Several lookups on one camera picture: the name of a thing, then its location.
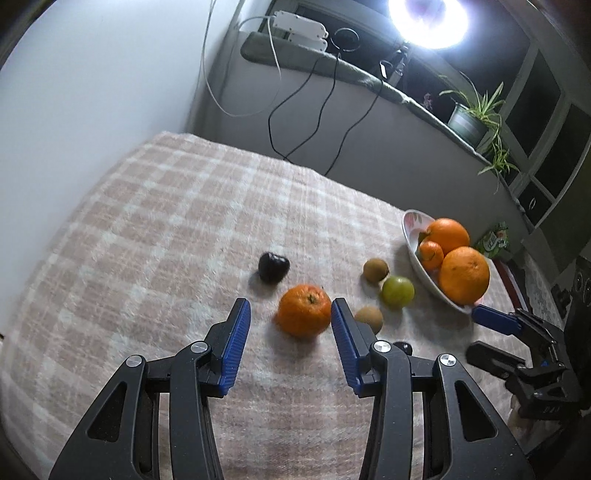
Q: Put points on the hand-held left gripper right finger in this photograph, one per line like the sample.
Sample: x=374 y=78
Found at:
x=341 y=337

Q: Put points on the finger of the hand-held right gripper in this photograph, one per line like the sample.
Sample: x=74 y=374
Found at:
x=489 y=357
x=494 y=318

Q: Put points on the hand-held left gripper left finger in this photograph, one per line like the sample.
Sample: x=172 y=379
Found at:
x=238 y=332

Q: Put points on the small tangerine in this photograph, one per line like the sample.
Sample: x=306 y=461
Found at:
x=304 y=316
x=430 y=255

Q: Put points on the large orange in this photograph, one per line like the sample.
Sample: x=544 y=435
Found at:
x=464 y=276
x=447 y=235

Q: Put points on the floral white plate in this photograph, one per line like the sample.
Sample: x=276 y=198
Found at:
x=412 y=226

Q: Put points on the brown kiwi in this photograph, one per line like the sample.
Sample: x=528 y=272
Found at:
x=369 y=318
x=375 y=269

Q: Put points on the red cardboard box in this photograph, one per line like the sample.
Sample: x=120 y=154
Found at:
x=508 y=281

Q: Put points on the white lace cloth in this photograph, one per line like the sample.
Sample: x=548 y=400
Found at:
x=540 y=286

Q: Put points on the dark plum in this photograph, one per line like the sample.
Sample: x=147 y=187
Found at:
x=404 y=346
x=273 y=266

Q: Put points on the small green fruit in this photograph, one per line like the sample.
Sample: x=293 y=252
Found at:
x=397 y=290

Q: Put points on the green printed bag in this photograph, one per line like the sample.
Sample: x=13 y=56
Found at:
x=496 y=240

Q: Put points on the plaid beige blanket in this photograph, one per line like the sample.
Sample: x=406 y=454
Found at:
x=161 y=240

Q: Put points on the potted spider plant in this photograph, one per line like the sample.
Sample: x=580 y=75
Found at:
x=466 y=122

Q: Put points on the white partition board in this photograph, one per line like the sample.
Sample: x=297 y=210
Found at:
x=92 y=83

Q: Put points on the white power strip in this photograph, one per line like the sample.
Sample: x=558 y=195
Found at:
x=300 y=25

